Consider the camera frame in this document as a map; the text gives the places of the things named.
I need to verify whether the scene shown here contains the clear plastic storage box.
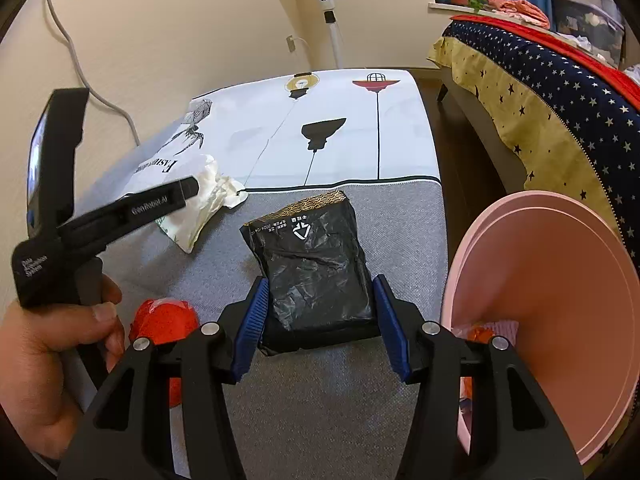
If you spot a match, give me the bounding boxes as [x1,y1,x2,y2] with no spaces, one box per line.
[550,0,626,68]

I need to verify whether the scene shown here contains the navy yellow star blanket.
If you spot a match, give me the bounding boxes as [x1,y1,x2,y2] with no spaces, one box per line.
[432,17,640,261]

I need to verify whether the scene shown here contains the white paper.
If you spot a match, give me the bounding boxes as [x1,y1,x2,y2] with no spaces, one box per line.
[157,154,248,255]

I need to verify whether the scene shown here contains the orange cloth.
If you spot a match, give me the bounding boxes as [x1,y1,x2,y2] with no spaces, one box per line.
[486,0,549,27]

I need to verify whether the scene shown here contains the white standing fan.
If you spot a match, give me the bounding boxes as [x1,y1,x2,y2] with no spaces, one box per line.
[260,0,351,70]

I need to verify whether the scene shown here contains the white grey printed tablecloth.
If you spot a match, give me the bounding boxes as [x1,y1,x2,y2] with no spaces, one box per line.
[65,67,451,480]

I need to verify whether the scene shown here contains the red crumpled plastic bag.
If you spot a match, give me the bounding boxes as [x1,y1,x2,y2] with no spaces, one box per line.
[129,299,199,408]

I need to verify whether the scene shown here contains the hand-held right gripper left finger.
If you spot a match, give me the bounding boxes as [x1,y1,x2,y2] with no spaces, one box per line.
[57,276,271,480]

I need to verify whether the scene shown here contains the red blanket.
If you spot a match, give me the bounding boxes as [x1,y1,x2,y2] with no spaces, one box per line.
[450,14,640,111]

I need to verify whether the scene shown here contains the grey wall cable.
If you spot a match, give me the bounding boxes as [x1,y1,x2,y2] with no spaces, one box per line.
[44,0,142,150]

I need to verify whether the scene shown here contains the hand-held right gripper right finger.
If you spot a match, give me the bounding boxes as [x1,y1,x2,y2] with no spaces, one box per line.
[371,275,586,480]

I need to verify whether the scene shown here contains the black plastic packet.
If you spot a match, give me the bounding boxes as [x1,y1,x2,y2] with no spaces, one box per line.
[239,190,381,357]

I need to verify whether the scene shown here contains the grey bed frame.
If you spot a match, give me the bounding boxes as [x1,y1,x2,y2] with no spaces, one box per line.
[437,67,532,202]

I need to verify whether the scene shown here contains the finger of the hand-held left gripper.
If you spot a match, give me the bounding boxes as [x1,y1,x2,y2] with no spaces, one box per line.
[167,176,201,207]

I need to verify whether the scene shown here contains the purple foam wrap sheet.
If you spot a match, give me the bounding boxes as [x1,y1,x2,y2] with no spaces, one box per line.
[480,318,521,343]

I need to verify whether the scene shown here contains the person's left hand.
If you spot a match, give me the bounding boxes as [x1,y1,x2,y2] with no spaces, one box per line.
[0,275,126,461]

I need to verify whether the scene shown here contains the pink plastic bin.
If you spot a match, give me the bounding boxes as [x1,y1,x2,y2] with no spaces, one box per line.
[440,190,640,468]

